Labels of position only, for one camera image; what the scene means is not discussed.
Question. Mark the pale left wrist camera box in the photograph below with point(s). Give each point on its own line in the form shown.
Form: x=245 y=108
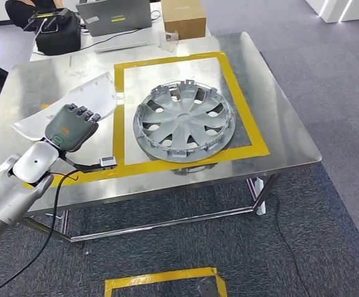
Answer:
x=108 y=162

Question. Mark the large yellow tape frame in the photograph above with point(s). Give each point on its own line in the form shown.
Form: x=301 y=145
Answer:
x=245 y=102

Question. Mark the white laptop desk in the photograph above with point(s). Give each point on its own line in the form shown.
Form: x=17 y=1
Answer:
x=86 y=40

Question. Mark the brown cardboard box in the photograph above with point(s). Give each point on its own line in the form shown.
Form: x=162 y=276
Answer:
x=182 y=18

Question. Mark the clear plastic container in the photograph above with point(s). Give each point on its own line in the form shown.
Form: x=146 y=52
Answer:
x=168 y=41

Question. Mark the stainless steel workbench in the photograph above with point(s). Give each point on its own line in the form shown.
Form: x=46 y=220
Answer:
x=275 y=123

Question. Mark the grey laptop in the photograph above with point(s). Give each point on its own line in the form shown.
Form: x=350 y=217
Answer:
x=114 y=16

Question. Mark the black equipment bag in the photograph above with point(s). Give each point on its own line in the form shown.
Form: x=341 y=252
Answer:
x=58 y=39

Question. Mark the white plastic body panel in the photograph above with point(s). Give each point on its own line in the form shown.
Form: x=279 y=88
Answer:
x=96 y=94

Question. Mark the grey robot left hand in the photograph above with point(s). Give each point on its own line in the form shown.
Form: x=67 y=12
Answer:
x=71 y=129

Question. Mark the grey plastic wheel hubcap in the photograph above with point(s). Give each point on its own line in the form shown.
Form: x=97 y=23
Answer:
x=182 y=123

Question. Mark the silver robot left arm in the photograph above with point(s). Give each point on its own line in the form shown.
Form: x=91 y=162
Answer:
x=6 y=196

